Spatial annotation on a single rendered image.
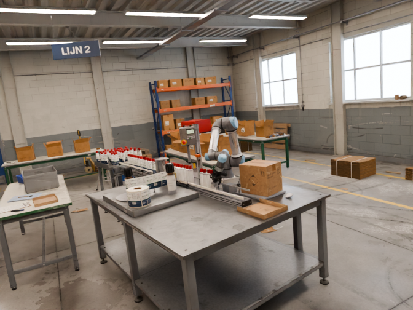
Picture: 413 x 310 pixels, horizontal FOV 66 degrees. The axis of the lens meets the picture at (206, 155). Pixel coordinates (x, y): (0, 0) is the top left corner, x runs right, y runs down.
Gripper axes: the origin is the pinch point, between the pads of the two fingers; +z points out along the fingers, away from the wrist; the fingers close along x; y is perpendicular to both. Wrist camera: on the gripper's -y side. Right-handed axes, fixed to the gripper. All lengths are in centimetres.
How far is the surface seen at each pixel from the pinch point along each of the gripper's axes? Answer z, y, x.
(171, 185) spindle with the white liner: 11.8, 30.6, -26.9
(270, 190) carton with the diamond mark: -18, -26, 39
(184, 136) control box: -14, -2, -65
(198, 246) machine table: -28, 71, 69
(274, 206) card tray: -22, -12, 58
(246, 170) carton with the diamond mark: -23.0, -19.4, 13.1
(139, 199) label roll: 8, 69, -17
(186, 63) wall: 183, -460, -744
